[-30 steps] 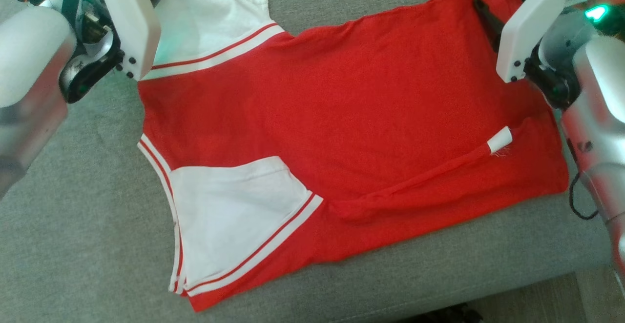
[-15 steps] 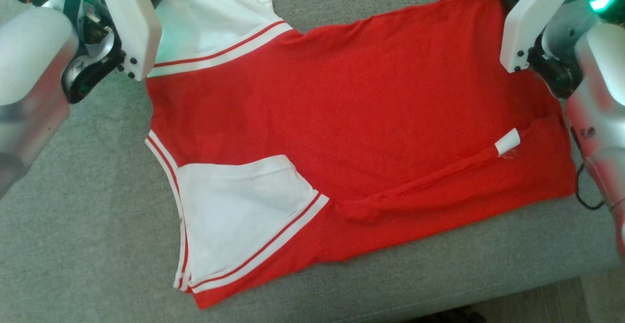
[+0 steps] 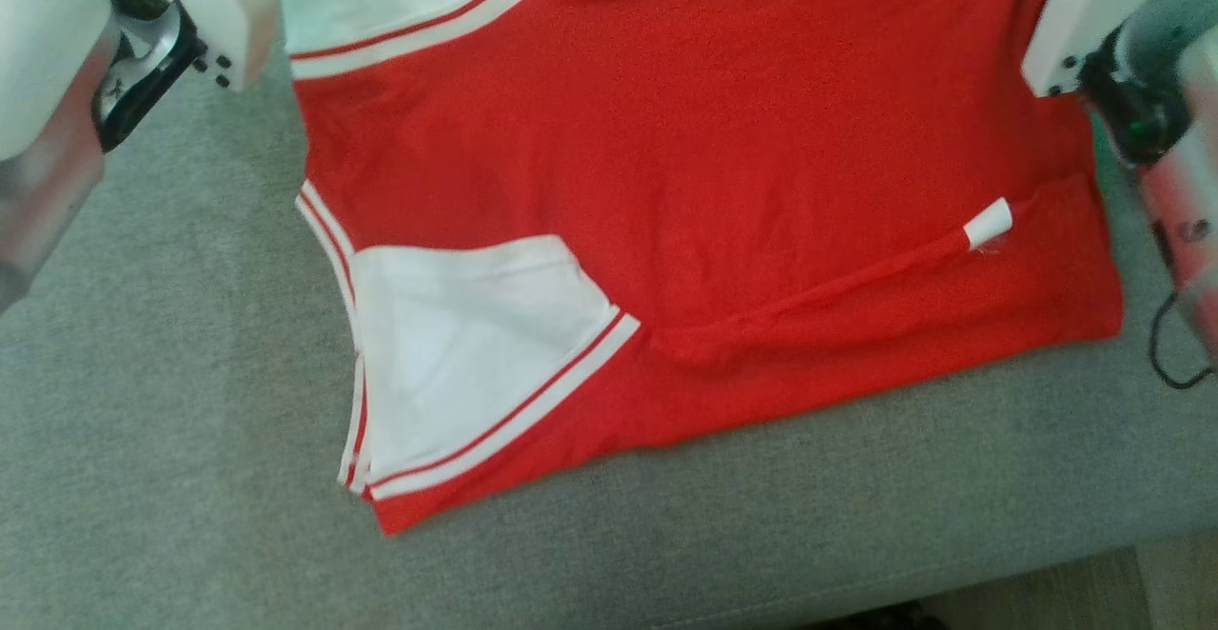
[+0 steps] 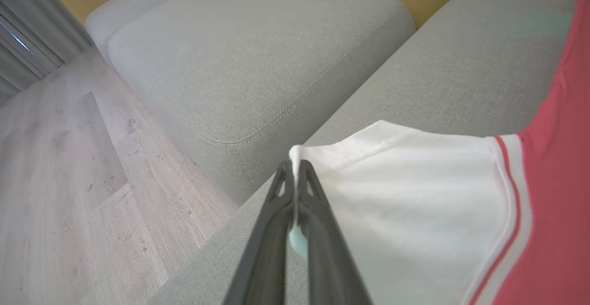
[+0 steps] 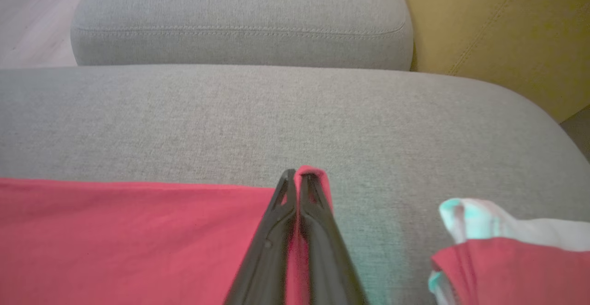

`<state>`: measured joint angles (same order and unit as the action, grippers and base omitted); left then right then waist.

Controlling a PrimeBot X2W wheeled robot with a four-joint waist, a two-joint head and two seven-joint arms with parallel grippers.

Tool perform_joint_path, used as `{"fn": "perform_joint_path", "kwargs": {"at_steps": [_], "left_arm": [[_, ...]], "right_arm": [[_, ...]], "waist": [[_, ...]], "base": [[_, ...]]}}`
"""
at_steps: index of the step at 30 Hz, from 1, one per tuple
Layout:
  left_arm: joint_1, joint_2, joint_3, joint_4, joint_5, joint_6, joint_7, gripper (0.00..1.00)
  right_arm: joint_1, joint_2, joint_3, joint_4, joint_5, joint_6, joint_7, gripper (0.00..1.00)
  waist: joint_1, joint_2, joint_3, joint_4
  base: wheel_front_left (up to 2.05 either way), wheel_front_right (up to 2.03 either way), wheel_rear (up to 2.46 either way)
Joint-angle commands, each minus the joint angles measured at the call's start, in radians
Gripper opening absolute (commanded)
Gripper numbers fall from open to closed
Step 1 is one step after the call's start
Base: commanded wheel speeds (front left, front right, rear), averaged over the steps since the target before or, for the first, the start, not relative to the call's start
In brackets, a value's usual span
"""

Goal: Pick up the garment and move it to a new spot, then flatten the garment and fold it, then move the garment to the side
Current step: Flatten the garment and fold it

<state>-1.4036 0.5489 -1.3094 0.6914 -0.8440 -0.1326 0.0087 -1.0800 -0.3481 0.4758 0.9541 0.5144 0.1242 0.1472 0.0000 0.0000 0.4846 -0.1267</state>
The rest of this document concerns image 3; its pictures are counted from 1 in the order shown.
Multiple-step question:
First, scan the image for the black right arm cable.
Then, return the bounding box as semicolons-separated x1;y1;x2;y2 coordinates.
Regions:
1149;289;1218;390

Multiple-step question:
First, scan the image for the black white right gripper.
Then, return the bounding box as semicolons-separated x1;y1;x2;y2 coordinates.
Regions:
1021;0;1218;98

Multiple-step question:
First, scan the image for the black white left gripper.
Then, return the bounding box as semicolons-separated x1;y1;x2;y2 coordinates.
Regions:
143;0;279;93

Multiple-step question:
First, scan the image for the large grey sofa seat cushion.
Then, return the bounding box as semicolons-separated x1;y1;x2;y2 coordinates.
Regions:
0;0;1218;630

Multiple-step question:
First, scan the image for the red white basketball jersey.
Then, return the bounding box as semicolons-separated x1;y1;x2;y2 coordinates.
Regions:
281;0;1125;536

